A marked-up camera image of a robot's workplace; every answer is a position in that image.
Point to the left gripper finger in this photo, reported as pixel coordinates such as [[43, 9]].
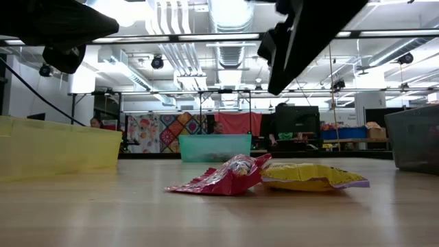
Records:
[[85, 24]]

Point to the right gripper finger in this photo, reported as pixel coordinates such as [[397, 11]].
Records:
[[278, 51], [319, 31]]

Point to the yellow candy packet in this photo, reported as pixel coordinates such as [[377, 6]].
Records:
[[308, 176]]

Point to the black computer monitor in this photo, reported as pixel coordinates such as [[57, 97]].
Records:
[[296, 120]]

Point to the orange hanging cloth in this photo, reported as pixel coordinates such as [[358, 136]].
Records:
[[238, 123]]

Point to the person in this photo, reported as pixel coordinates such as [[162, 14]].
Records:
[[286, 136], [217, 128], [96, 123]]

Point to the small black background screen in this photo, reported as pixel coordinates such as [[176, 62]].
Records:
[[36, 116]]

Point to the blue storage bin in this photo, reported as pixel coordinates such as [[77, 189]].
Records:
[[346, 133]]

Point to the teal translucent plastic bin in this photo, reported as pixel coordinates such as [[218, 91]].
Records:
[[214, 147]]

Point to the wooden background table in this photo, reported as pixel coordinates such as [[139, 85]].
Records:
[[356, 140]]

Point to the brown cardboard box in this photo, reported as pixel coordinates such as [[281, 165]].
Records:
[[376, 133]]

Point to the floral hanging cloth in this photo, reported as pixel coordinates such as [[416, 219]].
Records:
[[142, 133]]

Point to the patchwork hanging quilt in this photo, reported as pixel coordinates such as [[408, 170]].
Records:
[[178, 130]]

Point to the yellow translucent plastic bin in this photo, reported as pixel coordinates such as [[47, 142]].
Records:
[[51, 151]]

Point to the red Skittles packet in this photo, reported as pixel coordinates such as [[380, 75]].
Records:
[[226, 182]]

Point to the grey translucent plastic bin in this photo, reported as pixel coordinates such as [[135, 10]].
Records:
[[415, 137]]

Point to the black ceiling camera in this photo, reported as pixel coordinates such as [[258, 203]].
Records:
[[157, 62], [43, 72], [405, 58], [337, 84]]

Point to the silver ventilation duct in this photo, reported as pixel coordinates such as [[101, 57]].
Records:
[[231, 20]]

